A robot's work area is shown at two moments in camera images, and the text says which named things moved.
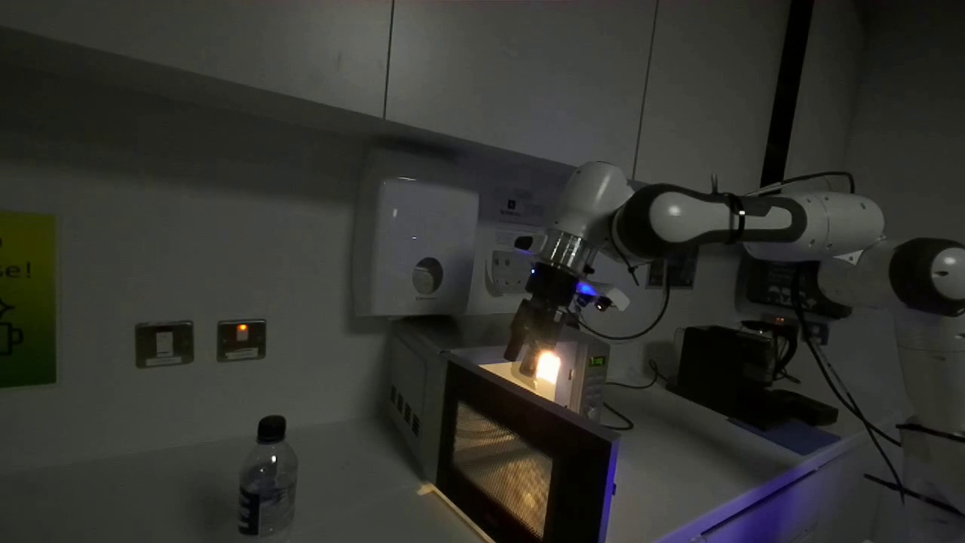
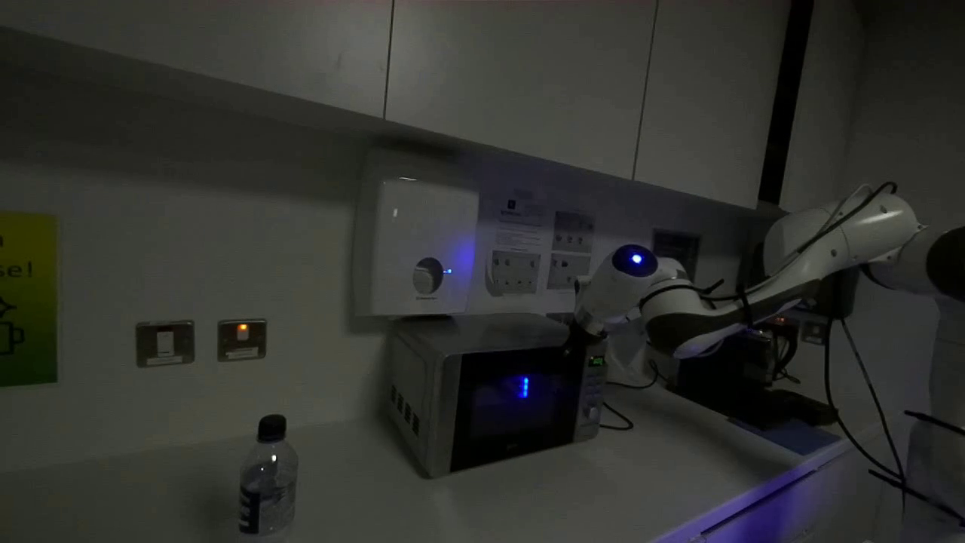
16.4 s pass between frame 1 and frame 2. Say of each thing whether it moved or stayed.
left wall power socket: stayed
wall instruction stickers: stayed
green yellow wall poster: stayed
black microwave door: moved
